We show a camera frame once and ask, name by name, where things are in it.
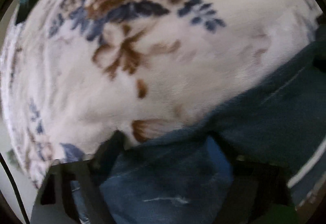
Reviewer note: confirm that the dark blue denim pants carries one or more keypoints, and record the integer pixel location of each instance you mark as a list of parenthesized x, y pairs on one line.
[(184, 178)]

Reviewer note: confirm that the floral white fleece blanket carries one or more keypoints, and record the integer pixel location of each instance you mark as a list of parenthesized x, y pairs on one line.
[(75, 71)]

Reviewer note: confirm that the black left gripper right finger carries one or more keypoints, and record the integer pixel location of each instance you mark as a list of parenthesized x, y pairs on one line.
[(258, 192)]

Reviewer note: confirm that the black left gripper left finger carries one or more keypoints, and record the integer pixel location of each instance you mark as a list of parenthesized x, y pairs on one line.
[(70, 190)]

